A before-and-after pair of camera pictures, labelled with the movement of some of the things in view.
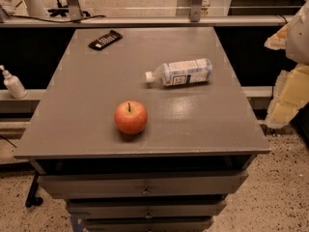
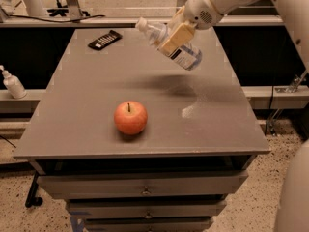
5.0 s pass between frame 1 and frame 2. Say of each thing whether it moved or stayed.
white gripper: moved
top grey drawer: stayed
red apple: stayed
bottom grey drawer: stayed
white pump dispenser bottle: stayed
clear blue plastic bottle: moved
